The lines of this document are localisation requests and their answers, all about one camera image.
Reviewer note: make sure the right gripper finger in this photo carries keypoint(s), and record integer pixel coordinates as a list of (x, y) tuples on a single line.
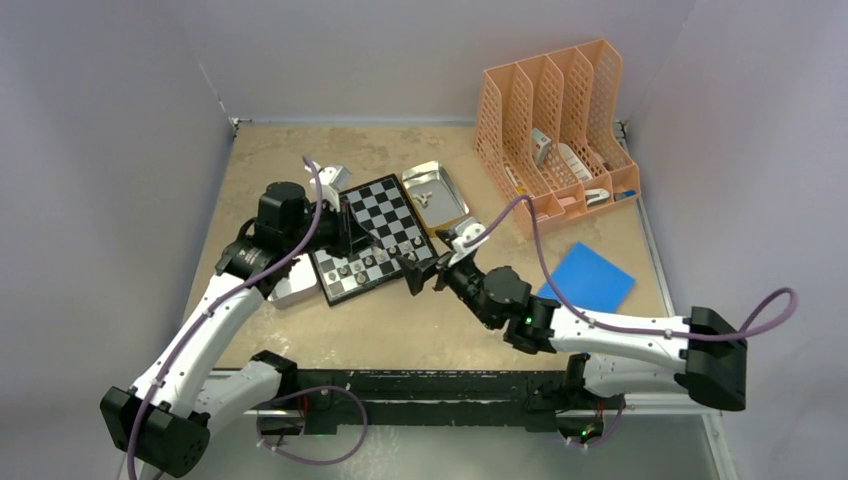
[(447, 236), (417, 273)]

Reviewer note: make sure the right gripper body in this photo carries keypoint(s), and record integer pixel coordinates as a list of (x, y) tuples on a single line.
[(463, 277)]

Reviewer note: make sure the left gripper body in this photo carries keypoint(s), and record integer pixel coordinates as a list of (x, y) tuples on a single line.
[(327, 234)]

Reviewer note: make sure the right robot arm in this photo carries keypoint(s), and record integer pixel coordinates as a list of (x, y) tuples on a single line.
[(699, 354)]

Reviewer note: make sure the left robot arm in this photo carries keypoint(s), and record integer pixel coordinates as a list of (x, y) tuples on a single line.
[(165, 420)]

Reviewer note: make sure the yellow tray of white pieces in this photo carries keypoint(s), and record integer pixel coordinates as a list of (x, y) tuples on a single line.
[(436, 198)]

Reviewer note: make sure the silver tray of black pieces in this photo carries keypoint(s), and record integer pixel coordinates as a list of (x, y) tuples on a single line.
[(301, 284)]

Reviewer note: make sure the black and white chessboard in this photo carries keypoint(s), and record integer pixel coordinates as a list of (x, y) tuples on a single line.
[(382, 207)]

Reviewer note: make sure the blue flat sheet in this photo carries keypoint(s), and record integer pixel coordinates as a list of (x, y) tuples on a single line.
[(590, 281)]

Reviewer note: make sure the white stapler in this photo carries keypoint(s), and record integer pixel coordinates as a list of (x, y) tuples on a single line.
[(596, 196)]

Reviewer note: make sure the orange file organizer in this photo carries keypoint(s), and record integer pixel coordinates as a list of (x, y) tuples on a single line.
[(546, 128)]

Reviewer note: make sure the black base bar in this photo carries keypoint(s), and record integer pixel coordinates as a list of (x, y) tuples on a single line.
[(536, 401)]

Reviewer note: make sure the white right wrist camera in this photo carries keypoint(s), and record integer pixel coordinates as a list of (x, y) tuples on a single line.
[(464, 238)]

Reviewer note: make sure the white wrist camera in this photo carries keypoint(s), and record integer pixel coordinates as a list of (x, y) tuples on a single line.
[(464, 238), (330, 180)]

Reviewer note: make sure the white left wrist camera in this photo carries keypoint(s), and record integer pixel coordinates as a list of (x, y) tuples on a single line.
[(330, 180)]

